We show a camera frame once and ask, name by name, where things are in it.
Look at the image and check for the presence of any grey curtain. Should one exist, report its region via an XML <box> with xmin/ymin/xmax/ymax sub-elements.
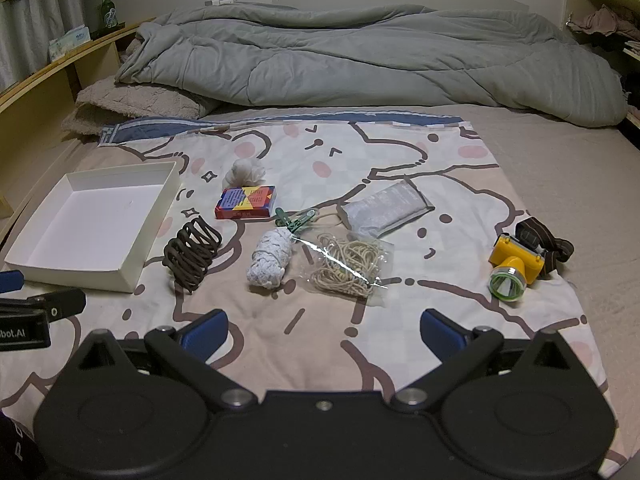
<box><xmin>0</xmin><ymin>0</ymin><xmax>101</xmax><ymax>93</ymax></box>

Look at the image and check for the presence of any printed cartoon blanket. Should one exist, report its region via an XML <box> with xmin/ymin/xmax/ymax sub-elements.
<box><xmin>0</xmin><ymin>115</ymin><xmax>631</xmax><ymax>480</ymax></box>

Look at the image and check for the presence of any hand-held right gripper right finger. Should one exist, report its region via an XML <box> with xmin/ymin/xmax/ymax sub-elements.
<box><xmin>391</xmin><ymin>309</ymin><xmax>576</xmax><ymax>411</ymax></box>

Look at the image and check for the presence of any tissue packet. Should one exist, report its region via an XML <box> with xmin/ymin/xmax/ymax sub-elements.
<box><xmin>48</xmin><ymin>26</ymin><xmax>91</xmax><ymax>61</ymax></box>

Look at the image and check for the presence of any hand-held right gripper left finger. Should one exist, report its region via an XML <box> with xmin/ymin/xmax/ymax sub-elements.
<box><xmin>75</xmin><ymin>309</ymin><xmax>256</xmax><ymax>411</ymax></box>

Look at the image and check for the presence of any colourful small card box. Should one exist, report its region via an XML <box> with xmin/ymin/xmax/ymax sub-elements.
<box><xmin>215</xmin><ymin>185</ymin><xmax>277</xmax><ymax>220</ymax></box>

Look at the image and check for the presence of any white rope bundle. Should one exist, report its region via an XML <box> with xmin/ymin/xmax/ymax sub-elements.
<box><xmin>246</xmin><ymin>227</ymin><xmax>293</xmax><ymax>291</ymax></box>

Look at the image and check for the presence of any beige fleece pillow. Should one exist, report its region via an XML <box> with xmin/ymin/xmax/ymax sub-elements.
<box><xmin>61</xmin><ymin>76</ymin><xmax>221</xmax><ymax>136</ymax></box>

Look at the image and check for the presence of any white crumpled tissue wad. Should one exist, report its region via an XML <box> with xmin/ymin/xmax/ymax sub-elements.
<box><xmin>223</xmin><ymin>158</ymin><xmax>266</xmax><ymax>190</ymax></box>

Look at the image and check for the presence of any grey foil packet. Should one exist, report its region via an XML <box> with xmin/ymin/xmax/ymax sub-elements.
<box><xmin>336</xmin><ymin>176</ymin><xmax>435</xmax><ymax>241</ymax></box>

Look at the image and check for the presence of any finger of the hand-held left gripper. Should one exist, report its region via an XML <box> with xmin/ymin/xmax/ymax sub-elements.
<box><xmin>0</xmin><ymin>270</ymin><xmax>25</xmax><ymax>295</ymax></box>

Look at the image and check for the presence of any black printed garment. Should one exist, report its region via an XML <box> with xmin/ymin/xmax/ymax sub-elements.
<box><xmin>0</xmin><ymin>410</ymin><xmax>48</xmax><ymax>480</ymax></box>

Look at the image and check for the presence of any yellow headlamp with brown strap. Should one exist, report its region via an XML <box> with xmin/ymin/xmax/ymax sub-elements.
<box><xmin>488</xmin><ymin>216</ymin><xmax>575</xmax><ymax>303</ymax></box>

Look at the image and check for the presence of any wooden bedside shelf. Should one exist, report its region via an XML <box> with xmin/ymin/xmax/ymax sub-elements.
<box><xmin>0</xmin><ymin>17</ymin><xmax>156</xmax><ymax>241</ymax></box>

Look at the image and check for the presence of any green glass bottle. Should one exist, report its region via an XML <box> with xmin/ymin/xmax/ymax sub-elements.
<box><xmin>97</xmin><ymin>0</ymin><xmax>118</xmax><ymax>31</ymax></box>

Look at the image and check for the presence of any white cardboard box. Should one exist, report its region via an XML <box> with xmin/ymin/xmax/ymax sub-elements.
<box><xmin>4</xmin><ymin>160</ymin><xmax>182</xmax><ymax>294</ymax></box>

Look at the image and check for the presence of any clear bag of twine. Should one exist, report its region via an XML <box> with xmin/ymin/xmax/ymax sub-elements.
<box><xmin>299</xmin><ymin>230</ymin><xmax>395</xmax><ymax>307</ymax></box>

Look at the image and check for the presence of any green plastic clothespin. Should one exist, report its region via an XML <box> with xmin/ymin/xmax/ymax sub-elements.
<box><xmin>275</xmin><ymin>207</ymin><xmax>318</xmax><ymax>236</ymax></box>

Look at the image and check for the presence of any grey quilted duvet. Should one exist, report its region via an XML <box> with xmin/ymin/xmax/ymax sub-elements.
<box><xmin>115</xmin><ymin>2</ymin><xmax>628</xmax><ymax>128</ymax></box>

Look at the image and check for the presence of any pile of clothes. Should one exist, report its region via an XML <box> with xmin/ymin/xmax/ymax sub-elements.
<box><xmin>570</xmin><ymin>5</ymin><xmax>640</xmax><ymax>51</ymax></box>

